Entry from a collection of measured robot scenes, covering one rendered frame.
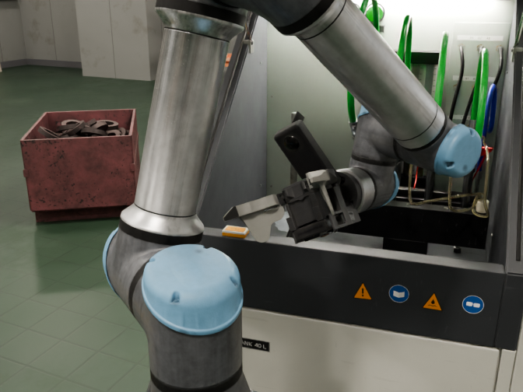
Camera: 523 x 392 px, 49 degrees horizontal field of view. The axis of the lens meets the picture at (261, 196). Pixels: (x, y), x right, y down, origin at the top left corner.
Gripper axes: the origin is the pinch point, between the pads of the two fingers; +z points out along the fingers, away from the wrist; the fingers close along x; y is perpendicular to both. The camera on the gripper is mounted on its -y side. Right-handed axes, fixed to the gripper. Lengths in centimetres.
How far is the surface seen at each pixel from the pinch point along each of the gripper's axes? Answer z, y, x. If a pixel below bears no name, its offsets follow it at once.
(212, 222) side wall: -40, -5, 45
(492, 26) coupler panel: -91, -27, -17
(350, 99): -42.4, -15.7, 2.8
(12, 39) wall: -597, -566, 868
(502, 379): -54, 45, -1
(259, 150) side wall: -72, -22, 48
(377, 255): -42.3, 14.3, 9.3
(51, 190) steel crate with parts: -156, -79, 265
